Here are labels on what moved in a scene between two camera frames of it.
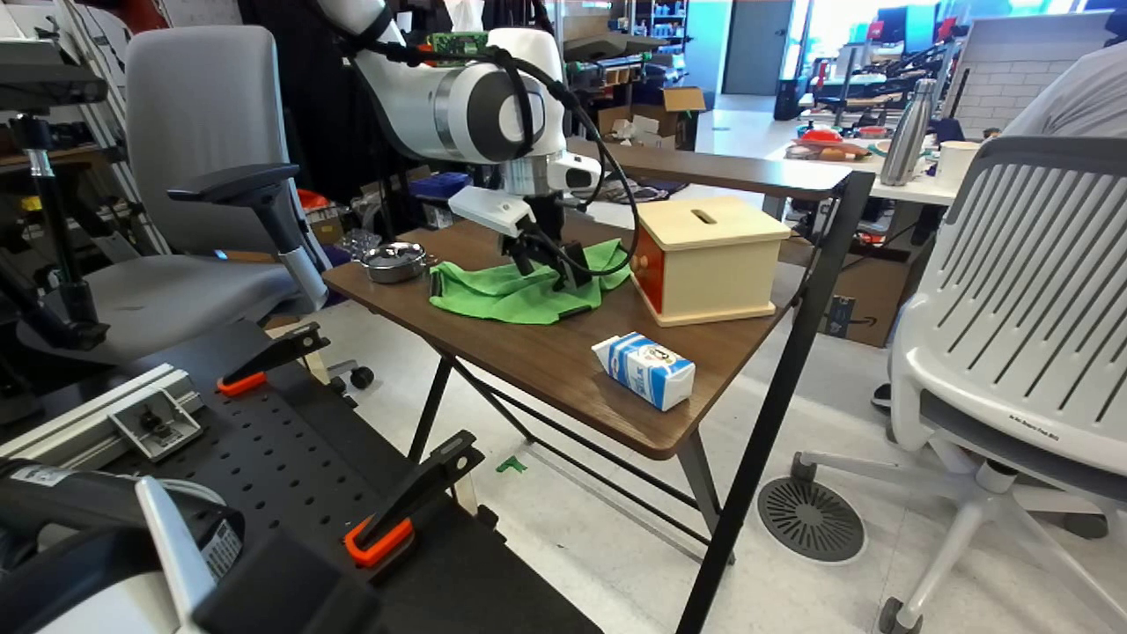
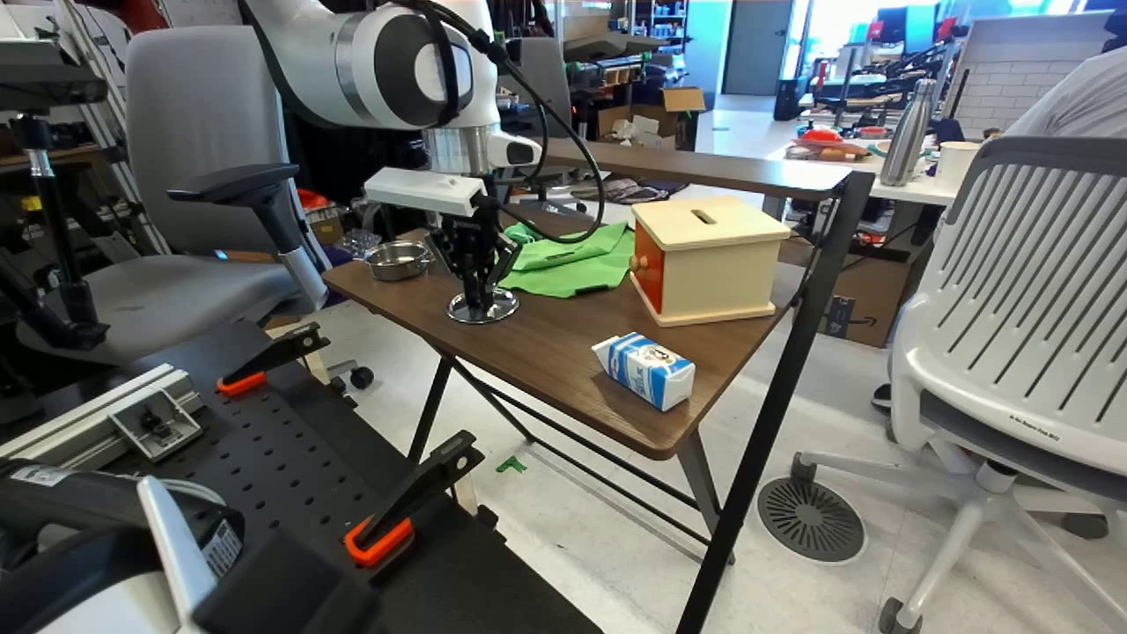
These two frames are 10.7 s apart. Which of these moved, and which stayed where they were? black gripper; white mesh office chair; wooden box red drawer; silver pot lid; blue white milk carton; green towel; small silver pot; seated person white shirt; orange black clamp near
Moved: silver pot lid; green towel; black gripper
Stayed: wooden box red drawer; small silver pot; white mesh office chair; seated person white shirt; blue white milk carton; orange black clamp near
